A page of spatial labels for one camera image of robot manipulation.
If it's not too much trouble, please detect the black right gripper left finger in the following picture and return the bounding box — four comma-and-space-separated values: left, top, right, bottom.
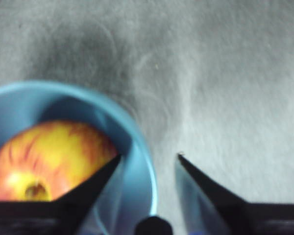
0, 154, 123, 235

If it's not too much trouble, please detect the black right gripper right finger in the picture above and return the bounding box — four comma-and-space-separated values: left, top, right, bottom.
175, 153, 294, 235

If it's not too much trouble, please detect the red apple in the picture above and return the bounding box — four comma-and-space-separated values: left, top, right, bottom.
0, 119, 119, 203

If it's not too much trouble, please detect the blue ribbed bowl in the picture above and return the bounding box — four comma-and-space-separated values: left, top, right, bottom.
0, 80, 159, 235

